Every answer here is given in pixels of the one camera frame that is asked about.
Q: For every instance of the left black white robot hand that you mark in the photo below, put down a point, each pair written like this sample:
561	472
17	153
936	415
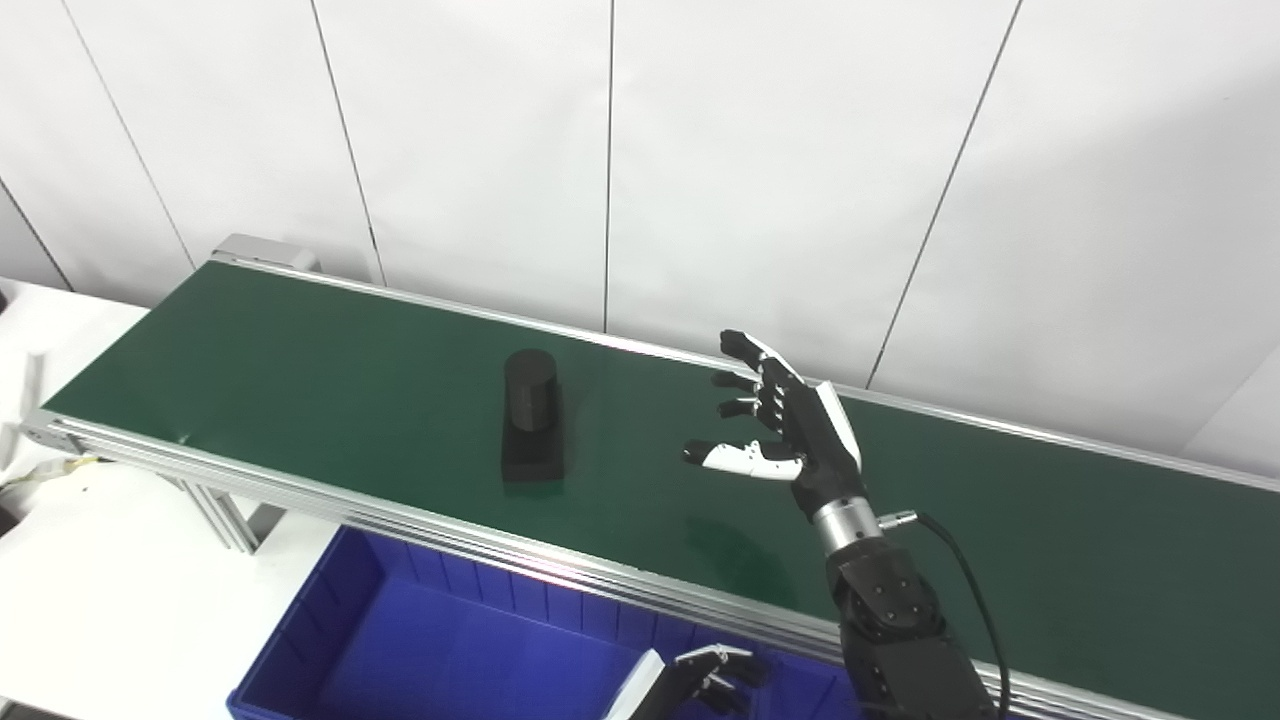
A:
670	690

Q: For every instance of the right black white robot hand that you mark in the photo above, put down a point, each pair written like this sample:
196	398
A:
820	440

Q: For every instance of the black cylinder-on-block part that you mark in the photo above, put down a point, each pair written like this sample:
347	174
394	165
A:
530	420

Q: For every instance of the blue plastic bin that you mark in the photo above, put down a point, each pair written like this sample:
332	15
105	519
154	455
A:
430	650

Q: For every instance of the green conveyor belt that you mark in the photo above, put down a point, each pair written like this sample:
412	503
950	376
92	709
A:
350	390

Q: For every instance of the aluminum conveyor support leg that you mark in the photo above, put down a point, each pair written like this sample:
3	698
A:
225	515

